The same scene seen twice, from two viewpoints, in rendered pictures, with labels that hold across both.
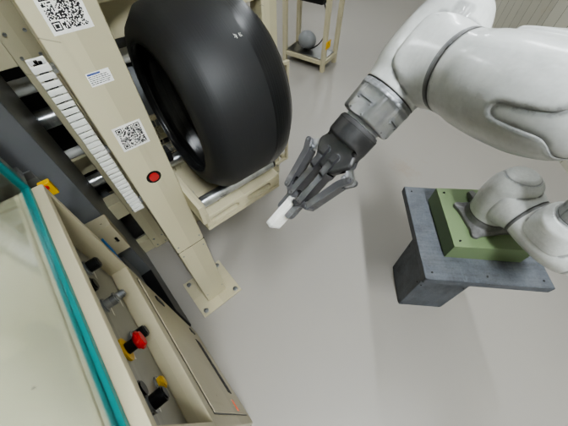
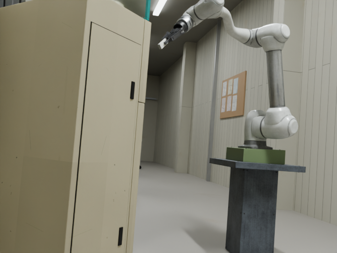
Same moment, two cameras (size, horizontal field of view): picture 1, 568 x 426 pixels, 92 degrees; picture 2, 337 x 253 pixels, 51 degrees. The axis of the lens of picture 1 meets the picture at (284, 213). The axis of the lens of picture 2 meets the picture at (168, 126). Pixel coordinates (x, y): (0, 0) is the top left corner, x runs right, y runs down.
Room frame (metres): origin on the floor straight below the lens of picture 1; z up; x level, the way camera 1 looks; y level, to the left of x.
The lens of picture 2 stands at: (-1.57, 0.50, 0.72)
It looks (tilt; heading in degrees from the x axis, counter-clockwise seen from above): 3 degrees up; 343
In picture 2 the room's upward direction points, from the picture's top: 4 degrees clockwise
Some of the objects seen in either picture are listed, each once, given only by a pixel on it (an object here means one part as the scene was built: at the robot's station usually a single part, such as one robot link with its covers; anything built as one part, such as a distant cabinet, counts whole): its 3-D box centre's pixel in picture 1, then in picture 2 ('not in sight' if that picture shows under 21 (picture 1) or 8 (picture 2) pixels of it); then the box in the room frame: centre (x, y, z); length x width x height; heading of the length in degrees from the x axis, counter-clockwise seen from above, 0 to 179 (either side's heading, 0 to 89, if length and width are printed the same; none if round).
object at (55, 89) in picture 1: (101, 151); not in sight; (0.59, 0.50, 1.19); 0.05 x 0.04 x 0.48; 41
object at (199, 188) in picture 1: (221, 180); not in sight; (0.85, 0.28, 0.80); 0.37 x 0.36 x 0.02; 41
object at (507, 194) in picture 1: (509, 195); (257, 125); (0.66, -0.84, 0.91); 0.18 x 0.16 x 0.22; 19
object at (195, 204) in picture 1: (178, 183); not in sight; (0.73, 0.41, 0.90); 0.40 x 0.03 x 0.10; 41
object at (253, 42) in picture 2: not in sight; (255, 38); (0.59, -0.74, 1.51); 0.18 x 0.14 x 0.13; 109
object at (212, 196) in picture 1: (237, 182); not in sight; (0.74, 0.18, 0.90); 0.35 x 0.05 x 0.05; 131
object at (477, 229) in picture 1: (483, 210); (253, 144); (0.69, -0.84, 0.77); 0.22 x 0.18 x 0.06; 6
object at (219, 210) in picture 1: (238, 193); not in sight; (0.74, 0.18, 0.83); 0.36 x 0.09 x 0.06; 131
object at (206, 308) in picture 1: (211, 286); not in sight; (0.66, 0.46, 0.01); 0.27 x 0.27 x 0.02; 41
